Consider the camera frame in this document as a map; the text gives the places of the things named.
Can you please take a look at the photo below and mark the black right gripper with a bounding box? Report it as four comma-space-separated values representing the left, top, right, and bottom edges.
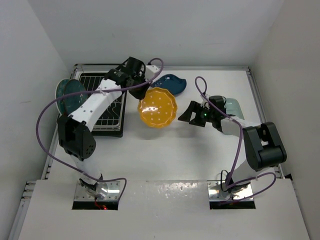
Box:
178, 101, 215, 128

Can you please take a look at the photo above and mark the yellow dotted scalloped plate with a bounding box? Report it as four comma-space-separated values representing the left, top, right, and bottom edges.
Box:
137, 87, 178, 129

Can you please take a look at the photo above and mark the navy leaf-shaped dish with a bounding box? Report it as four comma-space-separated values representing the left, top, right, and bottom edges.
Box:
150, 74, 187, 96

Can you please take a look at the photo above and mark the pale green rectangular plate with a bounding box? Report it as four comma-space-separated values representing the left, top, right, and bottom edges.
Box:
224, 98, 245, 120

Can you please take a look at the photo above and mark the dark teal round plate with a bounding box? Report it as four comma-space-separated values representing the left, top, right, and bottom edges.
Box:
55, 78, 89, 115

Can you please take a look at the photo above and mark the red teal floral plate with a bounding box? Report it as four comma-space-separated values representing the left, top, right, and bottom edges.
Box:
55, 78, 70, 115

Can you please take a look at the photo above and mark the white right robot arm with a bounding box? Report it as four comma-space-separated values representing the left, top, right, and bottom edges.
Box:
178, 95, 287, 193

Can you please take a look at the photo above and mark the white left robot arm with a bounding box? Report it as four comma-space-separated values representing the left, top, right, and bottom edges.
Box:
57, 57, 159, 199

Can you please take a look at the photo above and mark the black drip tray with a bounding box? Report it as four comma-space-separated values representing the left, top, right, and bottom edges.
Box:
75, 72, 127, 138

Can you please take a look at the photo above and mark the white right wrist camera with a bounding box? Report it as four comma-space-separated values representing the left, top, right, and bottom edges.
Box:
200, 94, 210, 109

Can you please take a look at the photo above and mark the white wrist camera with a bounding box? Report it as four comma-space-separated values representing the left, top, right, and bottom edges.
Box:
200, 94, 210, 109
144, 65, 160, 81

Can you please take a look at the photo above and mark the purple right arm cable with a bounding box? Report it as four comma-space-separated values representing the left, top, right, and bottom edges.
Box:
194, 76, 278, 205

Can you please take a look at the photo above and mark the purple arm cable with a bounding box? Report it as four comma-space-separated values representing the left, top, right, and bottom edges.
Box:
194, 76, 278, 205
36, 57, 165, 201

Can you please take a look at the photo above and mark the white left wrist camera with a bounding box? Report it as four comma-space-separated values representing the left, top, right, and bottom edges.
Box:
144, 65, 160, 81

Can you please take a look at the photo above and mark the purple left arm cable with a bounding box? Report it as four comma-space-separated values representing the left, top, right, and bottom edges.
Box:
36, 57, 165, 201

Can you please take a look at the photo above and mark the metal wire dish rack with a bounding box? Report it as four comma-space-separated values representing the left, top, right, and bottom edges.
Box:
72, 63, 127, 138

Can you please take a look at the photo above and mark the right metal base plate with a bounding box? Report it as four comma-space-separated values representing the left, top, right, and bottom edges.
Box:
207, 180, 253, 202

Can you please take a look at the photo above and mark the metal base plate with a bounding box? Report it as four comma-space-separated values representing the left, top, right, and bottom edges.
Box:
207, 180, 253, 202
73, 181, 120, 202

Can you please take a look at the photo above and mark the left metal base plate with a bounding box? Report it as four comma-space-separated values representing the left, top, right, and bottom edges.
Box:
73, 181, 120, 202

